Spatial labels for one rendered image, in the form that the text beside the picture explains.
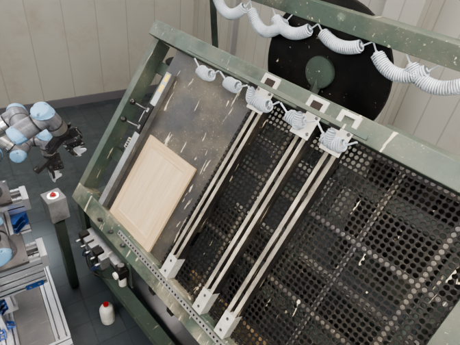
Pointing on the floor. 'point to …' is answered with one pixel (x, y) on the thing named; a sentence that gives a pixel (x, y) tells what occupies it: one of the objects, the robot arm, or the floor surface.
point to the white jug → (107, 313)
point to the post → (66, 252)
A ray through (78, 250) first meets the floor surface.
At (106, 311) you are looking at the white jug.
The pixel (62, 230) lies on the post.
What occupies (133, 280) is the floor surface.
